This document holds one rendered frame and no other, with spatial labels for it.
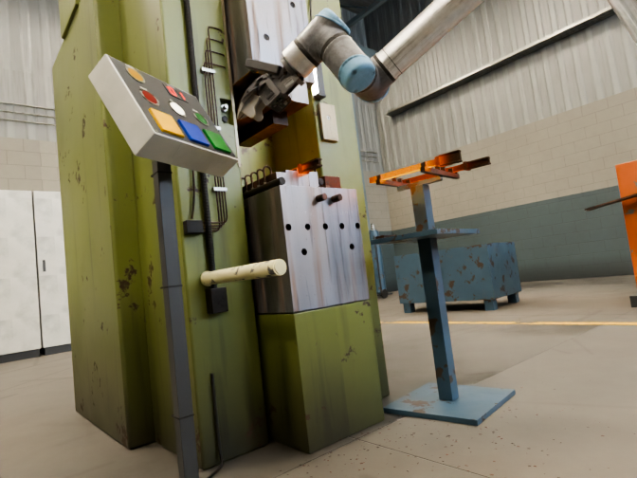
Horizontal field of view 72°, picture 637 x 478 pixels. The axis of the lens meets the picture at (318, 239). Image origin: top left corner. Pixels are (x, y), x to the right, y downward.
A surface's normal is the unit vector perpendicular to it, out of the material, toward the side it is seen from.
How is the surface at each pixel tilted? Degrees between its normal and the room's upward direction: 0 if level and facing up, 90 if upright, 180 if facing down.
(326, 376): 90
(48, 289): 90
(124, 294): 90
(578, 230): 90
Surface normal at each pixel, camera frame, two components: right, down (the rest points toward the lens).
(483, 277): -0.69, 0.02
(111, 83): -0.42, -0.03
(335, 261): 0.64, -0.14
